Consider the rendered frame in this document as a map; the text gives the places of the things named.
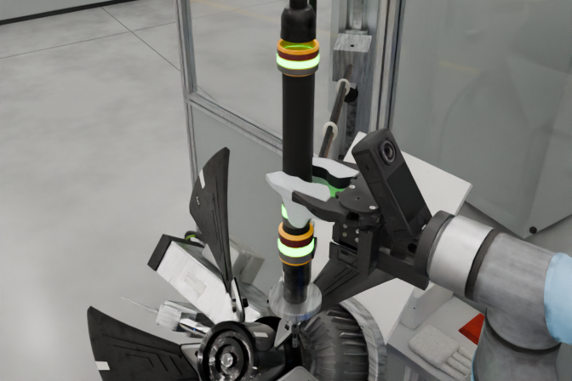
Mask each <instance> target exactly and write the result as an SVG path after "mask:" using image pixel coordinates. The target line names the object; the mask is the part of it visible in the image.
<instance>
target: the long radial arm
mask: <svg viewBox="0 0 572 381"><path fill-rule="evenodd" d="M203 250H204V248H203V247H196V246H193V245H188V244H185V243H181V242H174V241H172V242H171V244H170V246H169V248H168V250H167V252H166V253H165V255H164V257H163V260H162V262H161V264H160V265H159V267H158V268H157V273H158V274H159V275H160V276H161V277H162V278H164V279H165V280H166V281H167V282H168V283H169V284H171V285H172V286H173V287H174V288H175V289H176V290H177V291H179V292H180V293H181V294H182V295H183V296H184V297H186V298H187V299H188V300H189V301H190V302H191V303H192V304H194V305H195V306H196V307H197V308H198V309H199V310H201V311H202V312H203V313H204V314H205V315H206V316H207V317H208V318H209V319H210V320H211V321H212V322H213V323H215V324H217V323H219V322H221V321H226V320H236V319H237V318H236V314H235V313H232V308H231V303H232V299H231V298H230V296H229V294H226V291H225V288H224V284H223V281H222V277H221V273H220V270H219V269H218V268H217V267H215V266H214V265H213V264H211V263H210V262H209V261H208V260H207V259H206V258H205V257H204V256H203V255H202V253H203ZM237 284H238V287H239V291H240V294H241V298H242V299H245V298H246V299H247V300H248V304H249V307H248V308H244V310H245V314H246V317H245V321H255V320H256V319H255V317H256V316H258V317H259V318H261V314H260V313H261V311H262V312H265V313H266V307H270V305H269V303H267V300H268V299H269V297H268V296H267V295H265V294H264V293H263V292H262V291H261V290H260V289H258V288H257V287H256V286H254V285H253V284H248V283H242V282H240V281H237Z"/></svg>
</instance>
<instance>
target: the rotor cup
mask: <svg viewBox="0 0 572 381"><path fill-rule="evenodd" d="M281 319H282V318H280V317H278V316H264V317H261V318H259V319H257V320H255V321H237V320H226V321H221V322H219V323H217V324H215V325H214V326H212V327H211V328H210V329H209V330H208V331H207V332H206V334H205V335H204V337H203V340H202V342H201V344H200V346H199V349H198V353H197V372H198V376H199V378H200V381H277V380H278V379H279V378H281V377H282V376H283V375H285V374H286V373H288V372H289V371H291V370H292V369H294V368H295V367H304V368H305V369H306V370H307V371H308V372H310V363H311V359H310V351H309V347H308V344H307V342H306V338H305V336H304V335H303V333H302V331H301V330H299V332H298V333H297V347H296V348H294V347H293V346H292V343H293V335H292V336H291V337H290V338H289V339H288V340H287V341H286V342H285V343H284V344H283V345H282V346H281V347H280V348H279V349H278V350H275V348H276V347H275V346H274V342H275V338H276V335H277V329H278V325H279V322H280V321H281ZM254 333H266V335H267V336H268V337H258V336H255V334H254ZM225 353H230V354H231V355H232V359H233V361H232V364H231V365H230V366H229V367H224V366H223V364H222V361H221V360H222V356H223V355H224V354H225Z"/></svg>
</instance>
